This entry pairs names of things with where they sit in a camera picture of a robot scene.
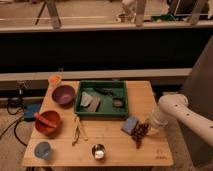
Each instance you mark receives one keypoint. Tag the red spatula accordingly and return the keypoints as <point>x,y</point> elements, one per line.
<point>44,120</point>

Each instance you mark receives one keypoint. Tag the blue sponge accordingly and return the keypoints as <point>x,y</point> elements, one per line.
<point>129,125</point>

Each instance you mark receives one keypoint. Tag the red bowl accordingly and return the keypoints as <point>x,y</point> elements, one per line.
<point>53,117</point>

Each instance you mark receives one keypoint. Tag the grey cloth piece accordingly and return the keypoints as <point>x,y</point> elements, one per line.
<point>86,99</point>

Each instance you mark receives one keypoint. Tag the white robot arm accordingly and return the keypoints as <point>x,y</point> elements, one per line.
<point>176,105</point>

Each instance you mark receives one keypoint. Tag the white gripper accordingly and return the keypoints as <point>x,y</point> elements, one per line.
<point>151,129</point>

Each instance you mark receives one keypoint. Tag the small orange cup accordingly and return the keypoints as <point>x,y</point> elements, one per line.
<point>54,80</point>

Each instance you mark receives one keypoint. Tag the blue plastic cup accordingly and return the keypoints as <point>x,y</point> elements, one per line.
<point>43,150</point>

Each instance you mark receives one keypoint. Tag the black handled utensil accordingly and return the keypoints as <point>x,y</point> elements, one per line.
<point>117,101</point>

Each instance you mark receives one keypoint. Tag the dark red grape bunch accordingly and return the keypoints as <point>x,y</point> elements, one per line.
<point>139,132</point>

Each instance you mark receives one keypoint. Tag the green plastic tray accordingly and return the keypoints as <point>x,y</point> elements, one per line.
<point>105,108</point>

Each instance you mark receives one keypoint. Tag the blue box on floor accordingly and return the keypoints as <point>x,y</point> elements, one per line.
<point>30,110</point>

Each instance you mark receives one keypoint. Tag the brown scrub pad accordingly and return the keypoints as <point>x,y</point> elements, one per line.
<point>94,104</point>

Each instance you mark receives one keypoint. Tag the small metal cup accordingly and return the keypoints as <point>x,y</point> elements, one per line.
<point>98,151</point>

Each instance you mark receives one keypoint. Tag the wooden folding table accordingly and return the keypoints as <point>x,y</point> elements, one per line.
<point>120,148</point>

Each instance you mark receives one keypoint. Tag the purple bowl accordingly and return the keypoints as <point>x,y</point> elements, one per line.
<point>63,95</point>

